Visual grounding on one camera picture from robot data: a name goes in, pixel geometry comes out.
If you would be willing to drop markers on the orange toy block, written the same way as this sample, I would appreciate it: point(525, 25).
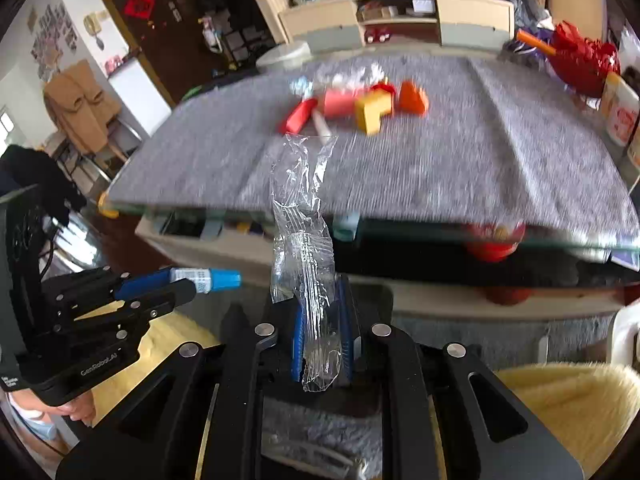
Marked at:
point(412, 100)

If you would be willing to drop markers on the white plastic chair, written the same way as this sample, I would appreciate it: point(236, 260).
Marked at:
point(625, 330)

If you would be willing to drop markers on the yellow fuzzy cushion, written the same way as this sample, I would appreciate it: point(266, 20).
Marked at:
point(570, 415)

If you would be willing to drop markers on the white round stool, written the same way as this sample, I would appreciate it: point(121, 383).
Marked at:
point(282, 56)

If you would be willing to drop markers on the yellow toy block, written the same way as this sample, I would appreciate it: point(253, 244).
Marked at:
point(372, 112)

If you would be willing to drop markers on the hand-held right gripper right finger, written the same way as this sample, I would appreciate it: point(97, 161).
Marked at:
point(345, 325)

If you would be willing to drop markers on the grey felt mat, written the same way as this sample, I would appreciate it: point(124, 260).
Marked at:
point(400, 170)

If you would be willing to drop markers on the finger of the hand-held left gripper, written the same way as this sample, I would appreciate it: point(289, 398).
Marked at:
point(145, 282)
point(150, 305)

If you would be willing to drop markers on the red mesh basket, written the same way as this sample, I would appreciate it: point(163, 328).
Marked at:
point(582, 60)

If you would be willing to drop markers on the light blue garment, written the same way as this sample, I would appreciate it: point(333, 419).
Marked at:
point(35, 425)

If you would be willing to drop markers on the red paper door decoration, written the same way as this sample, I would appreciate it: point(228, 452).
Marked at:
point(138, 5)

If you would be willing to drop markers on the clear plastic wrapper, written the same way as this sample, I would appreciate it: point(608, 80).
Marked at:
point(300, 240)

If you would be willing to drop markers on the white bottle with red label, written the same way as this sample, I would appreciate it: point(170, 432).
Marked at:
point(620, 110)

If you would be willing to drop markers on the dark cloth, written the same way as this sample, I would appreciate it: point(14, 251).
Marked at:
point(40, 175)

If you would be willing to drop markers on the wall photo collage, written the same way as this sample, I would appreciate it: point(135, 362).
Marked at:
point(52, 35)

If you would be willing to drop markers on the person's left hand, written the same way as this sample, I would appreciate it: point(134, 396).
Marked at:
point(77, 410)

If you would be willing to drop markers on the pink toy block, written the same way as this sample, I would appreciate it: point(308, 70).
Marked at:
point(342, 104)

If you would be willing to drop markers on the cream television cabinet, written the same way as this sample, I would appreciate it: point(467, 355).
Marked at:
point(400, 20)

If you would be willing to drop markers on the orange stick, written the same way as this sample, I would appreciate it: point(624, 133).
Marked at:
point(535, 42)

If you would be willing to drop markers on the glass top coffee table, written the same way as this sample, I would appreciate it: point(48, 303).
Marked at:
point(425, 280)

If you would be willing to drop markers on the white plastic wrapper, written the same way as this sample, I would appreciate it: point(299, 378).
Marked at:
point(367, 77)

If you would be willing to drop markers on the white cabinet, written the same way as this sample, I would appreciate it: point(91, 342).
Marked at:
point(137, 95)

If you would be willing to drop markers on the crumpled blue white wrapper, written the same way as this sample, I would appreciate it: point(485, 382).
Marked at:
point(301, 87)

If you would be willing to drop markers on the red toy car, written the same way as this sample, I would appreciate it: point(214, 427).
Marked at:
point(377, 35)

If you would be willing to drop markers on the blue marker pen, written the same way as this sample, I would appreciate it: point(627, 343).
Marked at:
point(220, 279)

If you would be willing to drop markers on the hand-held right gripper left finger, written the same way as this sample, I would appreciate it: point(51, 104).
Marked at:
point(299, 342)

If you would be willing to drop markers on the red round toy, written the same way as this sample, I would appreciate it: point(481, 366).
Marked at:
point(492, 240)

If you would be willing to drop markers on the wall telephone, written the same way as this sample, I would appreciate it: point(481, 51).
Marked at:
point(94, 30)

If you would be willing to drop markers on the white stick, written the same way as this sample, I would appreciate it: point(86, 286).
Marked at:
point(321, 124)

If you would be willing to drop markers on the brown coat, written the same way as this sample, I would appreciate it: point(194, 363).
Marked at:
point(82, 105)

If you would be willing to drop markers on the red toy block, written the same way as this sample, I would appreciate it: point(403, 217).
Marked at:
point(300, 117)

